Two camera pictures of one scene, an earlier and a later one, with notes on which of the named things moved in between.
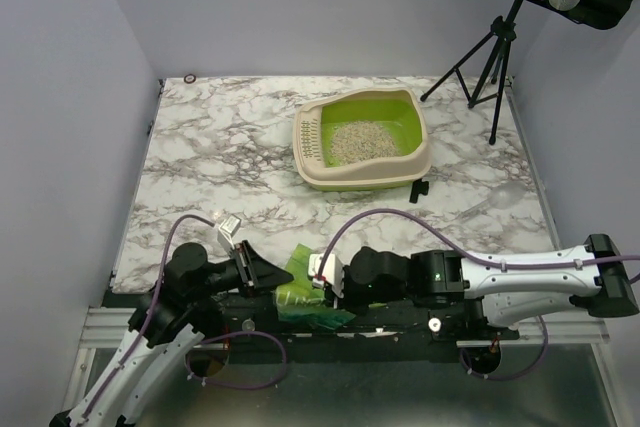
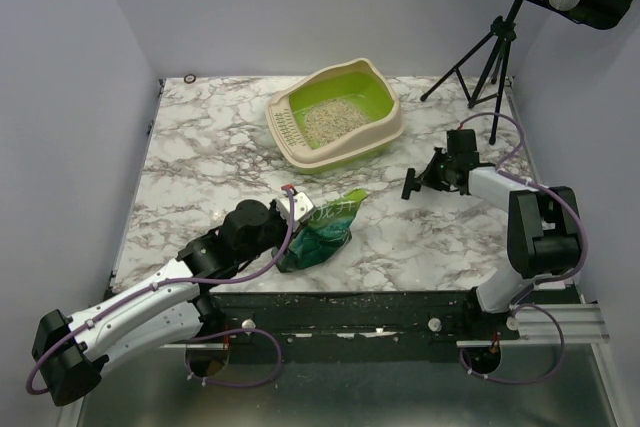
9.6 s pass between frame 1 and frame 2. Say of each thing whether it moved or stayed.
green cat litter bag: moved
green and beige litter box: moved
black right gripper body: moved
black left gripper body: moved
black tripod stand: stayed
